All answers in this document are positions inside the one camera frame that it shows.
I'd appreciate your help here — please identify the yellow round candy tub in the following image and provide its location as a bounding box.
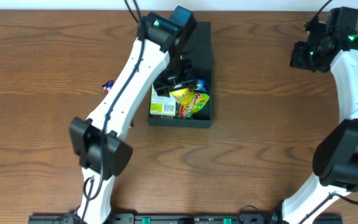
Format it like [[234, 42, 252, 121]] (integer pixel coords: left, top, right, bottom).
[[170, 88, 195, 105]]

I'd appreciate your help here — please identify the blue Oreo cookie pack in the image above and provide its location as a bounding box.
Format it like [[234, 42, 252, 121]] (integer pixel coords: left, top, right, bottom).
[[194, 79, 208, 93]]

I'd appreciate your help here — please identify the black box with lid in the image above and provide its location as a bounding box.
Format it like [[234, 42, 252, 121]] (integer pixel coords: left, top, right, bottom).
[[148, 22, 214, 129]]

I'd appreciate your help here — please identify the colourful gummy candy bag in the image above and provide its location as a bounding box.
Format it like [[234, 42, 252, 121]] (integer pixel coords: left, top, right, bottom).
[[175, 92, 209, 119]]

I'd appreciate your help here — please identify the green yellow snack box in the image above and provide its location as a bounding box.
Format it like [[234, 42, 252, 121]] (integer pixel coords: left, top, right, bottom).
[[149, 87, 177, 116]]

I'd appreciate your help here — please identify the purple Dairy Milk bar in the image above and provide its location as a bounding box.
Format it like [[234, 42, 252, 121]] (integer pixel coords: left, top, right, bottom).
[[101, 80, 114, 94]]

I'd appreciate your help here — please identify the brown white snack box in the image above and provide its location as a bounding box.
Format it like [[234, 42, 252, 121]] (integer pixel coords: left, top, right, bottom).
[[161, 115, 175, 119]]

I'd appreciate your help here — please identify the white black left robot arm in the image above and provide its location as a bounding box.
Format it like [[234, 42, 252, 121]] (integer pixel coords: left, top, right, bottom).
[[69, 6, 197, 223]]

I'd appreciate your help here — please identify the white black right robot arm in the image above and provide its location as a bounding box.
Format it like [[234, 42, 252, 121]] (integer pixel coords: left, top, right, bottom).
[[270, 7, 358, 223]]

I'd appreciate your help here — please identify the black mounting rail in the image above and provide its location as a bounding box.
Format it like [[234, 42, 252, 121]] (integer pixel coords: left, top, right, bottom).
[[28, 212, 344, 224]]

